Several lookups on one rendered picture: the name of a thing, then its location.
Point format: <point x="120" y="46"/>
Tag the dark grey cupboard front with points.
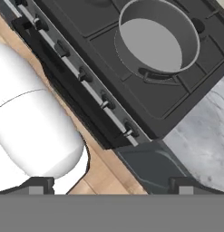
<point x="146" y="164"/>

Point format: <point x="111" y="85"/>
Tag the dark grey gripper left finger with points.
<point x="40" y="183"/>

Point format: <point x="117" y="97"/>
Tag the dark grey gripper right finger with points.
<point x="183" y="182"/>

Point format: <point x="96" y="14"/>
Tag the grey metal pot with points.
<point x="164" y="18"/>

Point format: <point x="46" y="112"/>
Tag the black stove with hob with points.
<point x="164" y="99"/>

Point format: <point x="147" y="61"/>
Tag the black stove knob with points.
<point x="109" y="100"/>
<point x="133" y="127"/>
<point x="86" y="75"/>
<point x="43" y="24"/>
<point x="63" y="48"/>

